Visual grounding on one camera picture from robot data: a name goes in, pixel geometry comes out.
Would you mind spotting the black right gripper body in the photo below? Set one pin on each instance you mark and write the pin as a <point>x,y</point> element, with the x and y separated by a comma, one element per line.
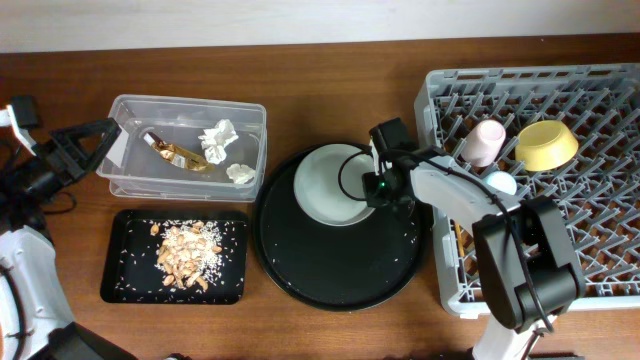
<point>378,188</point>

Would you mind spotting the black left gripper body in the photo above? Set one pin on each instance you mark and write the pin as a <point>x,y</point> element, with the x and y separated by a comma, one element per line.
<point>38,177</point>

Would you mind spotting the light grey plate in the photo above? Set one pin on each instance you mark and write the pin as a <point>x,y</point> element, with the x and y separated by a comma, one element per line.
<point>328,184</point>

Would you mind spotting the gold snack wrapper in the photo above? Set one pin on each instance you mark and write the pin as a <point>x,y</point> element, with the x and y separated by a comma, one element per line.
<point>176,155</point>

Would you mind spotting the wooden chopstick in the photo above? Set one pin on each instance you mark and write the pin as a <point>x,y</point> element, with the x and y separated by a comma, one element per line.
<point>459,239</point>

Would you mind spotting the large white tissue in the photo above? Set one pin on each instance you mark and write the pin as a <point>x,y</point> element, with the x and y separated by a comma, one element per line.
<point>215,140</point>

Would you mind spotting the pink cup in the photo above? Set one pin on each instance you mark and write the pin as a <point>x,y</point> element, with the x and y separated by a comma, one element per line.
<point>483,143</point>

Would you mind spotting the blue cup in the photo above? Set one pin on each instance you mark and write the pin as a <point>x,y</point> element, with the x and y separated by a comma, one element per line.
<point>502,181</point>

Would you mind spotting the small white tissue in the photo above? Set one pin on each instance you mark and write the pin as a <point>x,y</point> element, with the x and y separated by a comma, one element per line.
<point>240,173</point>

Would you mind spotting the food scraps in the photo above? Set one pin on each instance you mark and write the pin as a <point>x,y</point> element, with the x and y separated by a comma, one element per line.
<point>189,254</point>

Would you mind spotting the yellow bowl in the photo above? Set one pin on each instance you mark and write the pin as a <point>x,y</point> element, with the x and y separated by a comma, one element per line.
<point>545,145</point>

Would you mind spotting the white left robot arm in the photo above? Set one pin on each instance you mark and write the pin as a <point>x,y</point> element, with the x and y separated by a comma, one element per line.
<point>36,318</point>

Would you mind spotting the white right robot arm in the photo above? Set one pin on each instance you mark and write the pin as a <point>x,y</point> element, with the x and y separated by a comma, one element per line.
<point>528,268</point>

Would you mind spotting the clear plastic waste bin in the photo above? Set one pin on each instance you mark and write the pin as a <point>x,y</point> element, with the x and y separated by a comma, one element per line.
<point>135,170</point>

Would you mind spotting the grey dishwasher rack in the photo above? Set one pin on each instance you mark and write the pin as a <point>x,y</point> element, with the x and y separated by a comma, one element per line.
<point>597,190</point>

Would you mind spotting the round black serving tray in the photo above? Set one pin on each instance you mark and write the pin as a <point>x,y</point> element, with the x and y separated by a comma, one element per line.
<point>336,268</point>

